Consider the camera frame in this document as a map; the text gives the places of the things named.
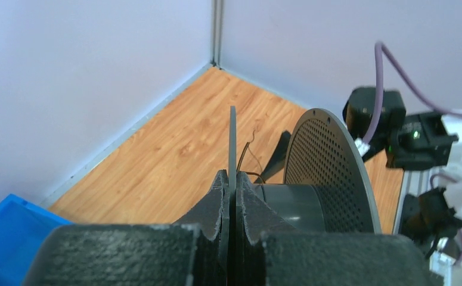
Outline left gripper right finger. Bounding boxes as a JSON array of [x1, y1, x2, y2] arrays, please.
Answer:
[[234, 172, 296, 285]]

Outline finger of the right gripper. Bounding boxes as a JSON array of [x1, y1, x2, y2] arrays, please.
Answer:
[[254, 130, 292, 184]]

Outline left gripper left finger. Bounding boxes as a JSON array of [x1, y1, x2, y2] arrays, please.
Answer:
[[175, 170, 230, 285]]

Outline black thin cable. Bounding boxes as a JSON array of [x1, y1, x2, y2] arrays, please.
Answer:
[[236, 130, 266, 184]]

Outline dark grey cable spool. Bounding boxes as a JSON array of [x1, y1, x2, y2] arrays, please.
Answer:
[[236, 108, 382, 234]]

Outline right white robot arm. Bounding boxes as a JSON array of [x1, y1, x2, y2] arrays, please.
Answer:
[[238, 86, 462, 285]]

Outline blue divided plastic bin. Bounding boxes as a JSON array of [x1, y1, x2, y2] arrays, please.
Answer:
[[0, 194, 71, 285]]

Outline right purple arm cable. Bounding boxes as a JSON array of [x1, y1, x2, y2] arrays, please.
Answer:
[[355, 41, 462, 155]]

